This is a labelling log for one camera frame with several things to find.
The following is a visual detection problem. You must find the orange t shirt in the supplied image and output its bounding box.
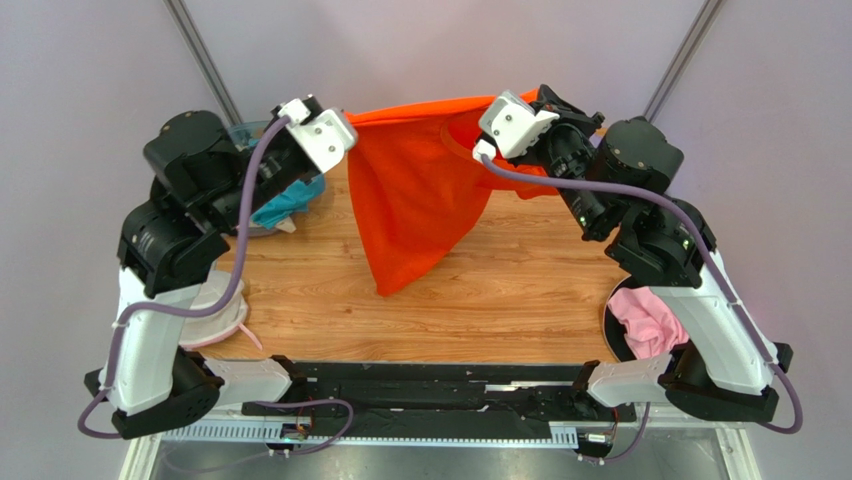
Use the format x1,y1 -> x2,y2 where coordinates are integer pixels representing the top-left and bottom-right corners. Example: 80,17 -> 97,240
347,96 -> 556,297

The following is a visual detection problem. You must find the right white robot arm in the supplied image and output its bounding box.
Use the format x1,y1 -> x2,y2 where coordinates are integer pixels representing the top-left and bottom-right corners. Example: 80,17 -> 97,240
529,85 -> 793,424

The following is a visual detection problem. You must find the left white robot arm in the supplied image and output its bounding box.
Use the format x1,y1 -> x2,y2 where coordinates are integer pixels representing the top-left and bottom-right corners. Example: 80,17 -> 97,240
84,96 -> 357,440

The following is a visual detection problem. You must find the teal t shirt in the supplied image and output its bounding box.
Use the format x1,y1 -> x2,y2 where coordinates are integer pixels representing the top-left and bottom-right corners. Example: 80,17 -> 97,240
250,175 -> 326,228

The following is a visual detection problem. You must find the grey plastic laundry basket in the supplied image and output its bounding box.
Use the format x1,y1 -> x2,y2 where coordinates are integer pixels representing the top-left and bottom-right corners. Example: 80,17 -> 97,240
228,121 -> 280,238

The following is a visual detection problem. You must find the beige t shirt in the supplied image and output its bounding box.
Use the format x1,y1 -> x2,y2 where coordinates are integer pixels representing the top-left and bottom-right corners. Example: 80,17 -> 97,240
275,217 -> 297,233

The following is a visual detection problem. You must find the white mesh bag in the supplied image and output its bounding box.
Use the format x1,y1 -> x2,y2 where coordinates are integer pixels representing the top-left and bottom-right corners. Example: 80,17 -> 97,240
179,269 -> 263,351

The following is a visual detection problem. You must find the round black tray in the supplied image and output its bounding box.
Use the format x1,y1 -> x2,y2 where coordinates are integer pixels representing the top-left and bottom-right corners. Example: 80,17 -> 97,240
601,276 -> 638,362

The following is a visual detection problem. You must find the pink t shirt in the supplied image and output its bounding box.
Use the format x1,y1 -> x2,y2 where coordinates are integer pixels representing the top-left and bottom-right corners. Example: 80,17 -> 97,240
609,287 -> 690,360

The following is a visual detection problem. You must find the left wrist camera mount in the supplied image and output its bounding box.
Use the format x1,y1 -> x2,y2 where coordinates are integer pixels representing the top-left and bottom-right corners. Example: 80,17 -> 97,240
271,95 -> 358,181

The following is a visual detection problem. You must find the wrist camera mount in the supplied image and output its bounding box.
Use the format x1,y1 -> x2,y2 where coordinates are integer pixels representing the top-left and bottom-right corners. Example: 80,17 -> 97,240
271,95 -> 358,181
472,90 -> 559,163

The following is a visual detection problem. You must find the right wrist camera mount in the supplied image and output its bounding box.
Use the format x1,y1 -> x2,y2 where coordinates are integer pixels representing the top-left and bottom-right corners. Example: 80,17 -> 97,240
472,90 -> 559,163

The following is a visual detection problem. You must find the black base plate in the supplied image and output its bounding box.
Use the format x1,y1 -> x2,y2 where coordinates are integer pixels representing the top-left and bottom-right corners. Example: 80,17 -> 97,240
242,356 -> 637,440

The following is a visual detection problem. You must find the aluminium frame rail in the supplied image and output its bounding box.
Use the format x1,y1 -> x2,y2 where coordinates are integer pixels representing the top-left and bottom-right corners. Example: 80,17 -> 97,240
119,408 -> 760,479

